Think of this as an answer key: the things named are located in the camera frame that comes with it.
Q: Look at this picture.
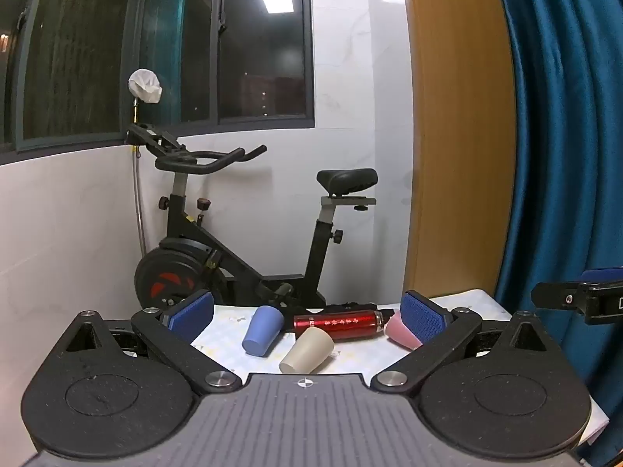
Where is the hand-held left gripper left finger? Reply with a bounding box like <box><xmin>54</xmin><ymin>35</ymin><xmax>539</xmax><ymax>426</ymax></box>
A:
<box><xmin>62</xmin><ymin>290</ymin><xmax>243</xmax><ymax>396</ymax></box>

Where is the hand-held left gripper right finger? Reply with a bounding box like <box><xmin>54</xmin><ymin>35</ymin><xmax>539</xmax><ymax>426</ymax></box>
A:
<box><xmin>371</xmin><ymin>290</ymin><xmax>556</xmax><ymax>397</ymax></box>

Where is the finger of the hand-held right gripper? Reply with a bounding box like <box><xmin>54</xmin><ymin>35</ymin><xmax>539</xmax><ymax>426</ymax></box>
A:
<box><xmin>531</xmin><ymin>279</ymin><xmax>587</xmax><ymax>310</ymax></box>

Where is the pink cup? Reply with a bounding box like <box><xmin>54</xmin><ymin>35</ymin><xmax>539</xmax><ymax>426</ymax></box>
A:
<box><xmin>384</xmin><ymin>311</ymin><xmax>424</xmax><ymax>351</ymax></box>

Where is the blue cup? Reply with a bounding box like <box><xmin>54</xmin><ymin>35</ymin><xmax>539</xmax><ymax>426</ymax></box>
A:
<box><xmin>242</xmin><ymin>305</ymin><xmax>285</xmax><ymax>358</ymax></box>

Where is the beige cup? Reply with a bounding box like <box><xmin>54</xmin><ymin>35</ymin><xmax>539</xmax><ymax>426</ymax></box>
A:
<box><xmin>279</xmin><ymin>326</ymin><xmax>336</xmax><ymax>375</ymax></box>

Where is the black exercise bike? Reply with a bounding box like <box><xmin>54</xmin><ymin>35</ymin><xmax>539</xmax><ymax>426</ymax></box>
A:
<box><xmin>127</xmin><ymin>124</ymin><xmax>379</xmax><ymax>310</ymax></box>

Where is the white patterned tablecloth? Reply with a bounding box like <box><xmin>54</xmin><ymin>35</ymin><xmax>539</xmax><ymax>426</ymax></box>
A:
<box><xmin>191</xmin><ymin>289</ymin><xmax>612</xmax><ymax>448</ymax></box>

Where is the red metal bottle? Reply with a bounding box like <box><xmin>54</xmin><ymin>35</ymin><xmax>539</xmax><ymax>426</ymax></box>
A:
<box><xmin>293</xmin><ymin>308</ymin><xmax>396</xmax><ymax>342</ymax></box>

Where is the blue curtain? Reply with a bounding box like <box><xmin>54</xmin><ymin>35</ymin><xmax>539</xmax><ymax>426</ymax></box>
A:
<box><xmin>488</xmin><ymin>0</ymin><xmax>623</xmax><ymax>467</ymax></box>

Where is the white cloth cap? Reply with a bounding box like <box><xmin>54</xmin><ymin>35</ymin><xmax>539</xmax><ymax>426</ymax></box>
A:
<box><xmin>128</xmin><ymin>68</ymin><xmax>163</xmax><ymax>104</ymax></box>

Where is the dark framed window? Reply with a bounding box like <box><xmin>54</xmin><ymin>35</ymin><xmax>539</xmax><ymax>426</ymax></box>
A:
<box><xmin>0</xmin><ymin>0</ymin><xmax>316</xmax><ymax>154</ymax></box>

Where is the metal hose pipe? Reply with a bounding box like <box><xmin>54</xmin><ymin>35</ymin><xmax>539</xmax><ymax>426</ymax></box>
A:
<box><xmin>129</xmin><ymin>100</ymin><xmax>148</xmax><ymax>258</ymax></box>

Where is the wooden wall panel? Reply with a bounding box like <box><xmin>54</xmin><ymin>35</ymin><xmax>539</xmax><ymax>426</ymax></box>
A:
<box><xmin>401</xmin><ymin>0</ymin><xmax>517</xmax><ymax>300</ymax></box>

